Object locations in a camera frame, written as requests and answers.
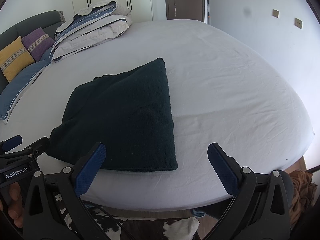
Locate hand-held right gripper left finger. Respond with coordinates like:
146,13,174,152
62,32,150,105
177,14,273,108
22,142,118,240

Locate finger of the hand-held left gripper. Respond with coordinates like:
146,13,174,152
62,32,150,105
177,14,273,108
0,135,23,153
23,137,50,159

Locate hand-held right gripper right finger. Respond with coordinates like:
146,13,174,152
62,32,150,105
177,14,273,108
207,142,292,240

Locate dark green knitted sweater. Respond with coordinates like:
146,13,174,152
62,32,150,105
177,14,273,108
46,57,178,173

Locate person's left hand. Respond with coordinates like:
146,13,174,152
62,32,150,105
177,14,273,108
0,181,25,228

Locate blue pillow with grey edge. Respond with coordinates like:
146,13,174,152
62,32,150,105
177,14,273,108
0,46,54,125

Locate brown crumpled cloth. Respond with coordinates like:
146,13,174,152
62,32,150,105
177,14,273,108
290,169,314,228

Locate bed with white sheet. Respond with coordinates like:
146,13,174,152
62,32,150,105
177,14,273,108
0,20,315,212

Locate yellow patterned cushion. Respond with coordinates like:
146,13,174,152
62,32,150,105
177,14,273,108
0,36,35,83

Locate cowhide rug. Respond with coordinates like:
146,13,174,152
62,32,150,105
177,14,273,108
54,192,200,240

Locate purple patterned cushion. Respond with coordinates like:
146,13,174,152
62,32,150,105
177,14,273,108
21,27,55,62

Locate grey upholstered headboard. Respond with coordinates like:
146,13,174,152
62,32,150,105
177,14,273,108
0,10,66,94

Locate folded grey and blue duvet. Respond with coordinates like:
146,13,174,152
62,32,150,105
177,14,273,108
51,0,133,62

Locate brown door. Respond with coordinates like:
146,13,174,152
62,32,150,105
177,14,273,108
165,0,206,22

